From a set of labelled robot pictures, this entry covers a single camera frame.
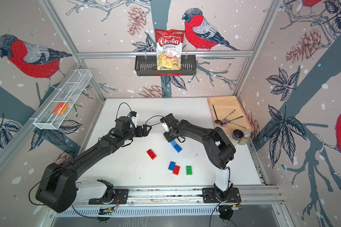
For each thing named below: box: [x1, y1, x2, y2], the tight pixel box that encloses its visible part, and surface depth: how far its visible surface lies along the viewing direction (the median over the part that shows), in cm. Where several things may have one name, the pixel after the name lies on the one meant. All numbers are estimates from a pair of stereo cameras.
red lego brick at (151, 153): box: [146, 148, 157, 160], surface depth 90 cm
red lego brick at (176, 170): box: [172, 165, 181, 176], surface depth 83 cm
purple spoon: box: [220, 115, 244, 127], surface depth 106 cm
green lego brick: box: [186, 165, 193, 176], surface depth 83 cm
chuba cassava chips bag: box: [155, 28, 186, 71], surface depth 87 cm
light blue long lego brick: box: [173, 143, 182, 154], surface depth 92 cm
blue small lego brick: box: [168, 161, 176, 172], surface depth 85 cm
